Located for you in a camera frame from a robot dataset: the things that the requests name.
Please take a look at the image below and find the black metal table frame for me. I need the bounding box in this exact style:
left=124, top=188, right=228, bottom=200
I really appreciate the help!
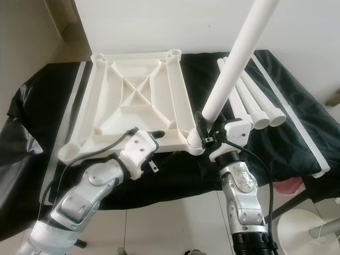
left=72, top=189, right=313, bottom=249

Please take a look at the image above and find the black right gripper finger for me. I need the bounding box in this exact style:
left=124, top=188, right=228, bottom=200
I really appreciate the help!
left=194, top=110, right=210, bottom=143

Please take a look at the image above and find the white standing fan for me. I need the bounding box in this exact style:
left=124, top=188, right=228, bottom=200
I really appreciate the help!
left=276, top=208, right=340, bottom=255

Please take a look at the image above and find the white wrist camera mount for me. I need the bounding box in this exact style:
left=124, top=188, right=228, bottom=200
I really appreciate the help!
left=207, top=118, right=253, bottom=163
left=120, top=130, right=160, bottom=179

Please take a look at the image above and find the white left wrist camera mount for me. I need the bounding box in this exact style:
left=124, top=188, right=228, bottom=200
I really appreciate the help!
left=120, top=130, right=160, bottom=179

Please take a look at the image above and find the grey tape strip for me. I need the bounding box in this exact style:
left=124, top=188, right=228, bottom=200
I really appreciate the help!
left=44, top=61, right=87, bottom=205
left=250, top=50, right=331, bottom=179

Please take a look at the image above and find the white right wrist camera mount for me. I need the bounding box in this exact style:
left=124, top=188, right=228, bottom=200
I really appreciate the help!
left=207, top=118, right=253, bottom=163

